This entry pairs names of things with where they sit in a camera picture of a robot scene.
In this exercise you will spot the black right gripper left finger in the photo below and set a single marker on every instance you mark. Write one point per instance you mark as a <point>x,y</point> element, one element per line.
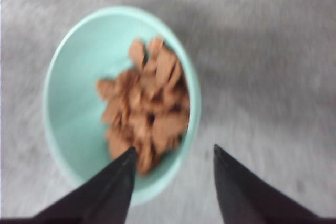
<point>105,198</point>

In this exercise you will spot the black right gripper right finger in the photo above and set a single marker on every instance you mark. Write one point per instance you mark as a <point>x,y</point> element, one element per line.
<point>245,198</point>

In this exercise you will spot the brown beef pieces pile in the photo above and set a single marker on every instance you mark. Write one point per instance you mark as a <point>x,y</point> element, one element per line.
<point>147,106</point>

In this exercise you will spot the teal ribbed bowl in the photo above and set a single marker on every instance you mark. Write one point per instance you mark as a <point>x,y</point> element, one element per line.
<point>95,48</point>

